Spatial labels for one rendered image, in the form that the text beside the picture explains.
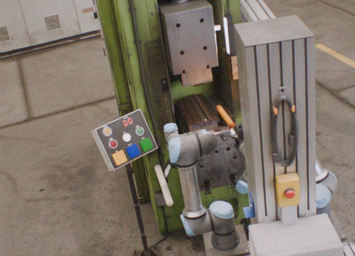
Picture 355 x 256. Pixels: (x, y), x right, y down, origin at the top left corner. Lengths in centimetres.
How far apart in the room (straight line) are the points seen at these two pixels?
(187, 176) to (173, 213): 158
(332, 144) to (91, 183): 227
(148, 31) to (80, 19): 526
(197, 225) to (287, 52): 109
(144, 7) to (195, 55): 43
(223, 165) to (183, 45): 92
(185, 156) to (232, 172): 133
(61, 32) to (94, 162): 375
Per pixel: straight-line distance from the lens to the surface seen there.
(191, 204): 259
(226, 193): 384
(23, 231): 463
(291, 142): 206
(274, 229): 225
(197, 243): 405
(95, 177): 500
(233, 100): 370
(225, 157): 366
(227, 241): 274
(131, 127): 333
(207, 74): 340
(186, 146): 244
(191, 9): 324
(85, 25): 863
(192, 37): 329
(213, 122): 357
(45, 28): 854
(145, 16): 334
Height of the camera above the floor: 271
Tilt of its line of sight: 29 degrees down
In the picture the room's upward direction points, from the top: 9 degrees counter-clockwise
